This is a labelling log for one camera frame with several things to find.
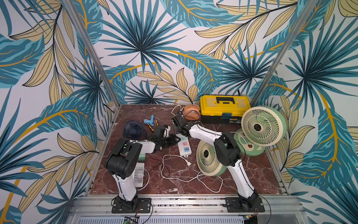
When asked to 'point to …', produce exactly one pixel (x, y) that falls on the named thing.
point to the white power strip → (183, 146)
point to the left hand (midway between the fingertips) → (179, 141)
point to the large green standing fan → (262, 126)
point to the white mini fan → (139, 173)
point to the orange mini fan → (191, 112)
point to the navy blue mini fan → (133, 129)
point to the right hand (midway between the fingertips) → (179, 126)
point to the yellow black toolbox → (223, 109)
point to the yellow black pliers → (150, 127)
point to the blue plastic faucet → (150, 122)
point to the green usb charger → (141, 157)
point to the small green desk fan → (207, 160)
